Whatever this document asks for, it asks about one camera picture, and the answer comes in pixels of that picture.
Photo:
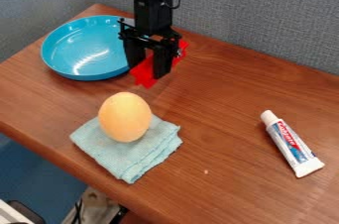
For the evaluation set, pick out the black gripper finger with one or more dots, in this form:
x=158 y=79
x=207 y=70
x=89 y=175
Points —
x=162 y=61
x=135 y=52

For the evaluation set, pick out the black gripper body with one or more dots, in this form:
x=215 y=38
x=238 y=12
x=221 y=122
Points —
x=151 y=28

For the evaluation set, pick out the red rectangular block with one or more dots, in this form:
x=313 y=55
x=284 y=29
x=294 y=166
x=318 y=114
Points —
x=143 y=71

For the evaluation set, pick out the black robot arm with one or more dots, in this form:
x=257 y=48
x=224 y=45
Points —
x=151 y=34

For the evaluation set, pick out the blue plate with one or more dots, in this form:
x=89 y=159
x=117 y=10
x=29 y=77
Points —
x=83 y=50

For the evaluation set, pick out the orange egg-shaped object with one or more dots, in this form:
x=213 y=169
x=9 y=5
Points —
x=125 y=117

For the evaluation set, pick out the grey object under table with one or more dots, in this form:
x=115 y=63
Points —
x=99 y=208

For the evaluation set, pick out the light blue folded cloth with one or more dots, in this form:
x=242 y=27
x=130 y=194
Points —
x=129 y=160

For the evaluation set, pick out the white toothpaste tube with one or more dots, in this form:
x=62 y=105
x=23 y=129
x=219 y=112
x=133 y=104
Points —
x=298 y=155

